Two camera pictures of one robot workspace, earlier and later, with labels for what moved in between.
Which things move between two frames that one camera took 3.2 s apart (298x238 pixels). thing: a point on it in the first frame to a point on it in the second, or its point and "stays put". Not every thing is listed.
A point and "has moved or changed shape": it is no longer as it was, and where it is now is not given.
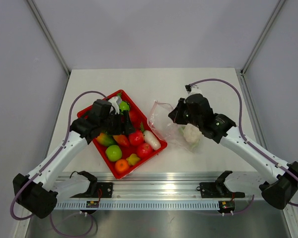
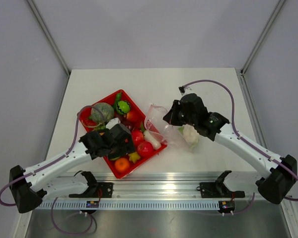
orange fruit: x=121 y=165 stays put
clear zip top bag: x=186 y=136 has moved or changed shape
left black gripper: x=125 y=128 to x=127 y=148
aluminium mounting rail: x=157 y=187 stays put
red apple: x=144 y=150 stays put
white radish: x=150 y=139 stays put
